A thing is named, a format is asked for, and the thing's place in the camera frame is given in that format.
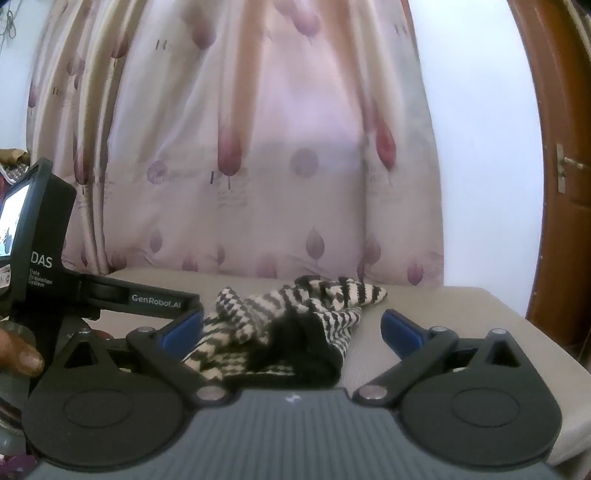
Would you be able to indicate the brown patterned cloth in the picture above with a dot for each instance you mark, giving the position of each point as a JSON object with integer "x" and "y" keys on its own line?
{"x": 11, "y": 156}

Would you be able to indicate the black and white knitted garment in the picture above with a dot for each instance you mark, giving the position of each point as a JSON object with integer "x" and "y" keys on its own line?
{"x": 281, "y": 323}

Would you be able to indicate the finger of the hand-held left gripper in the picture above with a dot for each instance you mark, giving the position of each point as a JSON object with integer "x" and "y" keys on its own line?
{"x": 152, "y": 299}

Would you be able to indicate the person's left hand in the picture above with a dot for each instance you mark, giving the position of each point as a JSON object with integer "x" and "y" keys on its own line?
{"x": 21, "y": 354}

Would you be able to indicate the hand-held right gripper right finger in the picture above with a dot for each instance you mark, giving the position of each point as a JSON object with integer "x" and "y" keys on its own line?
{"x": 400, "y": 328}

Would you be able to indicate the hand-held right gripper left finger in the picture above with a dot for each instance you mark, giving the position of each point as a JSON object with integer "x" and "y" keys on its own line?
{"x": 181, "y": 328}

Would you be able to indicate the brown wooden door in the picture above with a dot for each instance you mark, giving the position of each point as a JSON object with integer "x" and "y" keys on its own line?
{"x": 565, "y": 92}

